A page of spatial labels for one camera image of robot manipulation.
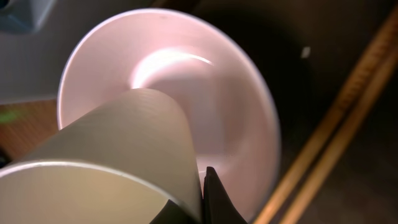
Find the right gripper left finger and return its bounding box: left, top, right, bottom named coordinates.
left=150, top=200, right=197, bottom=224

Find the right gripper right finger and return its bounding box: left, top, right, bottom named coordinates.
left=203, top=167, right=247, bottom=224

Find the white cup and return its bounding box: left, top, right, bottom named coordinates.
left=1, top=89, right=201, bottom=224

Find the wooden chopstick left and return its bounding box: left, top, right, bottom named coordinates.
left=255, top=7, right=397, bottom=223

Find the wooden chopstick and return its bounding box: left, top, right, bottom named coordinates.
left=255, top=7, right=397, bottom=223
left=280, top=49, right=397, bottom=224

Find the pink bowl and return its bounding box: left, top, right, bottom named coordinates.
left=57, top=8, right=280, bottom=221

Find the wooden chopstick right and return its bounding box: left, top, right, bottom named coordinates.
left=280, top=49, right=397, bottom=224

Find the brown serving tray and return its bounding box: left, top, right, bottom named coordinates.
left=153, top=0, right=397, bottom=223

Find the grey plastic dish rack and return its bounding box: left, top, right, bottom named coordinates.
left=1, top=0, right=153, bottom=104

